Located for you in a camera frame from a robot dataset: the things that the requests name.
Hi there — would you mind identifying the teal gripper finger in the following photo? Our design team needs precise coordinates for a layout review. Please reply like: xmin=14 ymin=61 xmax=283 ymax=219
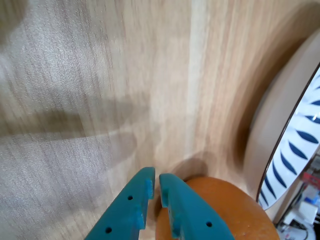
xmin=84 ymin=166 xmax=156 ymax=240
xmin=159 ymin=173 xmax=235 ymax=240

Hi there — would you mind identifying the small white box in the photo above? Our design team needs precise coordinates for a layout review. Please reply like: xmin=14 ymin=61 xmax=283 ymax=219
xmin=298 ymin=201 xmax=316 ymax=223

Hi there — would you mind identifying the large orange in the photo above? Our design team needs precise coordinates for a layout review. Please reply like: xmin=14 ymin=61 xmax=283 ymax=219
xmin=154 ymin=176 xmax=280 ymax=240

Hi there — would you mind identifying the white plate blue leaf pattern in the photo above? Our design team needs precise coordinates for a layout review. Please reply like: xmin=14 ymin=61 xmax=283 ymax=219
xmin=246 ymin=28 xmax=320 ymax=211

